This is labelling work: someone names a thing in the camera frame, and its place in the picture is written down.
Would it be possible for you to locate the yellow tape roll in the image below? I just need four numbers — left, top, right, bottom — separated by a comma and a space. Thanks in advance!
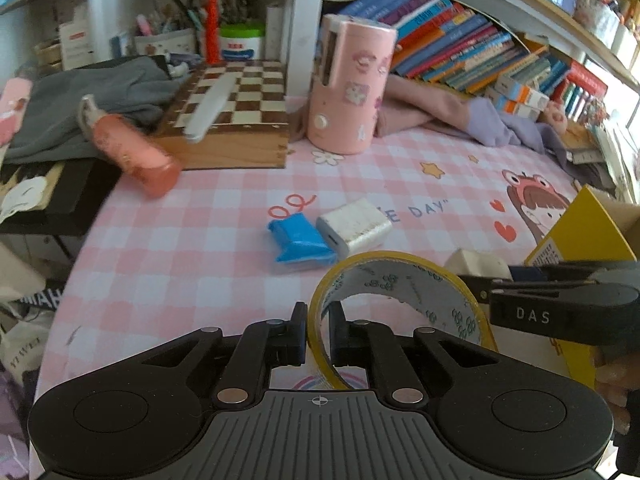
307, 250, 497, 390

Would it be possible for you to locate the blue wrapper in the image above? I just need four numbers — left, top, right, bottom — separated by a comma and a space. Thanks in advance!
268, 212, 337, 264

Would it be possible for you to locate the large white power adapter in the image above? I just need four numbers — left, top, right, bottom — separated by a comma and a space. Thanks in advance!
316, 198, 393, 260

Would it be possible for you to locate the beige soap block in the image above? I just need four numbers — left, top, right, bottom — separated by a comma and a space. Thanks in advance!
444, 248, 512, 281

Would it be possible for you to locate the yellow cardboard box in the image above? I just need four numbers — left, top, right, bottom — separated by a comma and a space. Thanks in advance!
514, 188, 639, 387

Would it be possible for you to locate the pink checked tablecloth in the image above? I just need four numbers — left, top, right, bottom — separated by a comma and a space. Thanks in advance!
37, 121, 597, 401

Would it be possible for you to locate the orange white carton lower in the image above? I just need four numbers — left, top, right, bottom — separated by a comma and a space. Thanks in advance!
484, 88, 540, 122

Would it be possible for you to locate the orange white carton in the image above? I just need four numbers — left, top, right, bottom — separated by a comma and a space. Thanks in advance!
484, 88, 540, 122
495, 74, 549, 110

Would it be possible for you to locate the pink plush pig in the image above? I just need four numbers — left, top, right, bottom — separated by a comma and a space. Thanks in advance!
537, 100, 568, 136

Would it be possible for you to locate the orange white carton upper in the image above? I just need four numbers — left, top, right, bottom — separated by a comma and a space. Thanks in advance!
495, 74, 549, 110

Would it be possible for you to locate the pink liquid pump bottle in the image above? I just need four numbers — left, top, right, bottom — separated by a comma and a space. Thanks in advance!
77, 94, 182, 198

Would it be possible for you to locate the pink purple cloth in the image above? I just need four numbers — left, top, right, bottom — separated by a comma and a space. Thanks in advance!
290, 75, 602, 188

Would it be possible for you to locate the wooden chess board box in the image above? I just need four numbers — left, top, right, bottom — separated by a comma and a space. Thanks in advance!
153, 61, 288, 169

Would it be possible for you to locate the pink cylindrical sticker container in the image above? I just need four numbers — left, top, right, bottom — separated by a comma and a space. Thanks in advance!
307, 14, 397, 155

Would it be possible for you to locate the grey clothing pile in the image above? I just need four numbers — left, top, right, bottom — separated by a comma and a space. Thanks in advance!
4, 56, 185, 165

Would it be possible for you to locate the pink glove on clothes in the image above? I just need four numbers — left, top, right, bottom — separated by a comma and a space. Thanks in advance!
0, 78, 32, 146

